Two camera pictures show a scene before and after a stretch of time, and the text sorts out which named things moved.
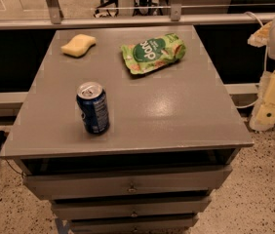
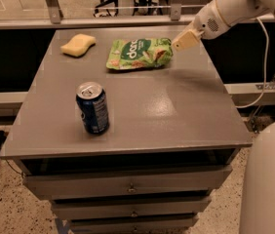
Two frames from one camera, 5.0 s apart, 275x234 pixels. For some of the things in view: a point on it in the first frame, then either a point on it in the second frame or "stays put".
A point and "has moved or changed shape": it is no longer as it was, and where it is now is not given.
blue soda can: x=93 y=101 stays put
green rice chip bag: x=153 y=53 has moved or changed shape
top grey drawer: x=127 y=182 stays put
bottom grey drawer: x=135 y=224 stays put
